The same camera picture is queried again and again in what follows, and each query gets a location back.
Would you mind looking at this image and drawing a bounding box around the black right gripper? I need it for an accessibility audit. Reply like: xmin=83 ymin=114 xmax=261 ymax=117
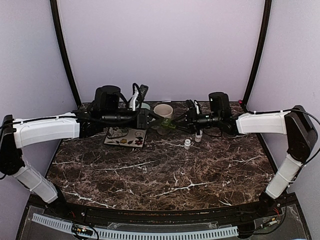
xmin=172 ymin=107 xmax=222 ymax=135

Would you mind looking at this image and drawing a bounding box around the green weekly pill organizer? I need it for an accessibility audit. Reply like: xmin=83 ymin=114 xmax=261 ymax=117
xmin=160 ymin=117 xmax=177 ymax=130

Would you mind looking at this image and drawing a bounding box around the white pill bottle orange label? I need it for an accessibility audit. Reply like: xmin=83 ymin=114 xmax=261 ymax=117
xmin=194 ymin=130 xmax=203 ymax=143

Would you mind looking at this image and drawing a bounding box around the small white pill bottle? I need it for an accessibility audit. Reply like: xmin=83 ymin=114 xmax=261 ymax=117
xmin=183 ymin=139 xmax=192 ymax=150

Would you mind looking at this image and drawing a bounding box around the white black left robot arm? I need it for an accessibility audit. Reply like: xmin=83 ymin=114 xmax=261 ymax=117
xmin=0 ymin=83 xmax=164 ymax=218

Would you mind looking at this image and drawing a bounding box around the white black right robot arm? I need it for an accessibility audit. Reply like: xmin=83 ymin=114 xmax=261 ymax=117
xmin=172 ymin=92 xmax=318 ymax=217

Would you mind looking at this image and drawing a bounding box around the beige printed ceramic mug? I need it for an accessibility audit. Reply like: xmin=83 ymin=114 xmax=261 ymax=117
xmin=152 ymin=104 xmax=174 ymax=135

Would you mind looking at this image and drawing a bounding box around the celadon ceramic bowl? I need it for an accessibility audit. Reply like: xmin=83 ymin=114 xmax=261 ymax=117
xmin=141 ymin=102 xmax=151 ymax=111

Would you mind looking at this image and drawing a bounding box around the floral square ceramic plate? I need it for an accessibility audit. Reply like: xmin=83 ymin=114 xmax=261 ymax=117
xmin=103 ymin=127 xmax=147 ymax=148

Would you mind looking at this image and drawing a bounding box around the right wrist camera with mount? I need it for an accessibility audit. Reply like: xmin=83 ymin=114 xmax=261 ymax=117
xmin=185 ymin=99 xmax=202 ymax=115

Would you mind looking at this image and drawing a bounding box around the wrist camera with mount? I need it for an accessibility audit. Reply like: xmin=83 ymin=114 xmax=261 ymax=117
xmin=129 ymin=83 xmax=149 ymax=111
xmin=185 ymin=99 xmax=202 ymax=115

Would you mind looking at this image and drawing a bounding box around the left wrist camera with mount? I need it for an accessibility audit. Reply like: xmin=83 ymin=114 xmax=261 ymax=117
xmin=129 ymin=83 xmax=149 ymax=111

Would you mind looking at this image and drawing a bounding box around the white slotted cable duct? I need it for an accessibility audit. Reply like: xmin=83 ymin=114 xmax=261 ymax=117
xmin=31 ymin=213 xmax=239 ymax=240

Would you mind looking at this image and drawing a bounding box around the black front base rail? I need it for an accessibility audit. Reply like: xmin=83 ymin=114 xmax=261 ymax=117
xmin=27 ymin=194 xmax=296 ymax=227

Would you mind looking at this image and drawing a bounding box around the black right frame post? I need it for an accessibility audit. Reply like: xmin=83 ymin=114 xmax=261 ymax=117
xmin=242 ymin=0 xmax=272 ymax=108

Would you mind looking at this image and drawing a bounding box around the black frame post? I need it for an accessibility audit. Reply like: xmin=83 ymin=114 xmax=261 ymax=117
xmin=242 ymin=0 xmax=272 ymax=108
xmin=49 ymin=0 xmax=82 ymax=107

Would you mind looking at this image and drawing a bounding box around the black left frame post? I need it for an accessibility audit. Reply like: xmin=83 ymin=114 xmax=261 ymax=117
xmin=49 ymin=0 xmax=82 ymax=107

